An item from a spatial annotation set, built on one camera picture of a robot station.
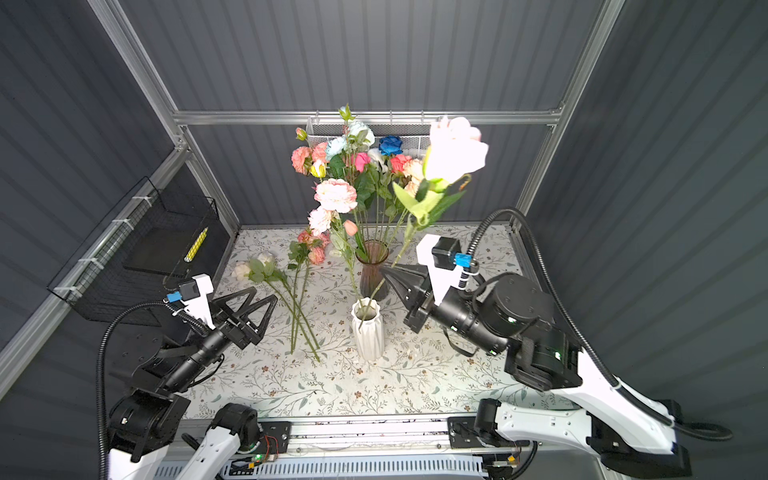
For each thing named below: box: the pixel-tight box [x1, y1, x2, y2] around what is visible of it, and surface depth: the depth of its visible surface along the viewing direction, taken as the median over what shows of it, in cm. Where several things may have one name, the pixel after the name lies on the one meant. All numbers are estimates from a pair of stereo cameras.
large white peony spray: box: [309, 179, 365, 319], surface depth 58 cm
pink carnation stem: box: [291, 127, 329, 175], surface depth 82 cm
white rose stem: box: [335, 103, 376, 244], surface depth 74 cm
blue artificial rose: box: [378, 135, 403, 241], surface depth 79 cm
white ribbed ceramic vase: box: [351, 297, 385, 361], surface depth 74 cm
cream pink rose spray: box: [384, 159, 424, 244], surface depth 75 cm
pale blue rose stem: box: [326, 136, 347, 180], surface depth 73 cm
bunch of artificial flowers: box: [232, 229, 330, 363], surface depth 107 cm
